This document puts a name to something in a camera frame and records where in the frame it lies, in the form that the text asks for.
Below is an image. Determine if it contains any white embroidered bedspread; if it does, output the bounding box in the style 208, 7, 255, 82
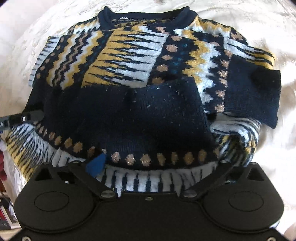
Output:
1, 1, 295, 232

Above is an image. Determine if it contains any navy yellow patterned knit sweater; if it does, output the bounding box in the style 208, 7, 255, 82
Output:
5, 7, 281, 193

